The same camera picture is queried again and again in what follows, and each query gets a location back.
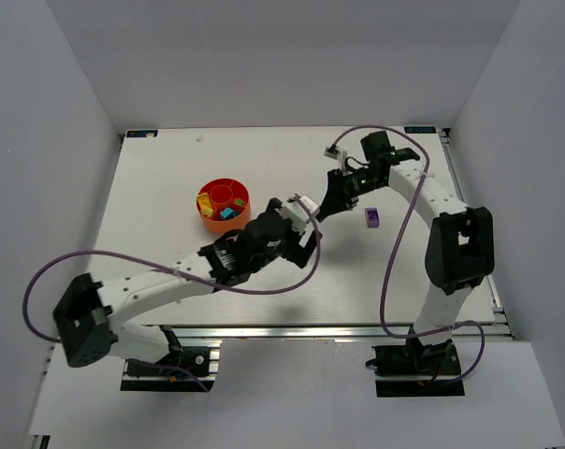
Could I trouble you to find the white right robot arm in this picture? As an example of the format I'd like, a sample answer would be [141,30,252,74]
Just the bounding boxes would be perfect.
[316,127,495,355]

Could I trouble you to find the blue corner sticker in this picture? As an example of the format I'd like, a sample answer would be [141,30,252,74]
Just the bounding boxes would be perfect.
[125,129,158,138]
[403,126,437,135]

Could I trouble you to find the orange round divided container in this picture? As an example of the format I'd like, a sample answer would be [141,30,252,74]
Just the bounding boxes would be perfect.
[196,178,252,235]

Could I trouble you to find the small teal lego brick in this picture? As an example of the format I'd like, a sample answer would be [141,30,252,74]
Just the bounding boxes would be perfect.
[220,208,239,221]

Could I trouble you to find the purple printed lego brick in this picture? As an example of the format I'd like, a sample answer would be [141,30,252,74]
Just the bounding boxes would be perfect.
[365,208,380,229]

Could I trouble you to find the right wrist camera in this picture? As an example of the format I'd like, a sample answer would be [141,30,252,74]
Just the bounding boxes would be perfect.
[324,145,348,174]

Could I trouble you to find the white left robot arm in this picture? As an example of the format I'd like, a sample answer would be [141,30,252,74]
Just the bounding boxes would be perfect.
[53,196,320,368]

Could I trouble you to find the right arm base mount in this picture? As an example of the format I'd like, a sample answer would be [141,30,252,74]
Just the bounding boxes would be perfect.
[365,344,465,398]

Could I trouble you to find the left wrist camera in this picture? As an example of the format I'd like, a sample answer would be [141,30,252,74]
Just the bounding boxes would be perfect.
[280,194,320,235]

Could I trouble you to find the aluminium table rail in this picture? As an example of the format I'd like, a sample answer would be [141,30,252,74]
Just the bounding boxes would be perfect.
[69,322,515,340]

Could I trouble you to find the white foam board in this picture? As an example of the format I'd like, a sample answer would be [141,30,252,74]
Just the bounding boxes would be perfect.
[30,340,565,448]

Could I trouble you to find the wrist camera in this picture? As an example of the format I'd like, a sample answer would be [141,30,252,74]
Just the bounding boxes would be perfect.
[280,194,320,235]
[324,145,348,174]

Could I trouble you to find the long yellow lego brick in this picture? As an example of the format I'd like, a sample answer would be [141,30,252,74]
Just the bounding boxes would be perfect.
[196,193,214,219]

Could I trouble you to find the left blue corner sticker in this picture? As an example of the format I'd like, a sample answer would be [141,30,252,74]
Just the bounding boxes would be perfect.
[125,129,158,138]

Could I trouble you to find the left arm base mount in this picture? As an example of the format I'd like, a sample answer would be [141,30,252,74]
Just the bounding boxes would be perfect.
[120,343,220,393]

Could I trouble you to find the right blue corner sticker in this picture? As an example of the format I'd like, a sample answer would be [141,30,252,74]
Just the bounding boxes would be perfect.
[403,126,437,135]

